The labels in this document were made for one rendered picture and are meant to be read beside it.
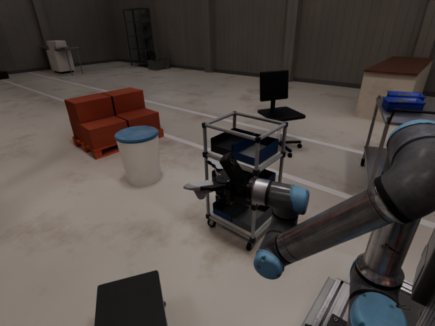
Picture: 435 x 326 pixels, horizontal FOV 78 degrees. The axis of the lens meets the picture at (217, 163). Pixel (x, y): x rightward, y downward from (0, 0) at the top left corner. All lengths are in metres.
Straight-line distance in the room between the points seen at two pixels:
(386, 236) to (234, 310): 1.38
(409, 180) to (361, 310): 0.37
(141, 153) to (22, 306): 1.61
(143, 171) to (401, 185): 2.82
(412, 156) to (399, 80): 5.10
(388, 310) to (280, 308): 1.27
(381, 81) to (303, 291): 4.33
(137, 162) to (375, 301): 2.65
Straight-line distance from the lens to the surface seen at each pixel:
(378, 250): 0.81
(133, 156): 3.06
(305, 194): 0.76
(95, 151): 4.09
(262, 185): 0.77
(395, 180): 0.57
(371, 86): 5.76
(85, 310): 2.20
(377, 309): 0.82
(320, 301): 1.20
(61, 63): 12.85
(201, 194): 0.83
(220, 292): 2.08
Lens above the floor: 1.65
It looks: 27 degrees down
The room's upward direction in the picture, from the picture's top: 1 degrees counter-clockwise
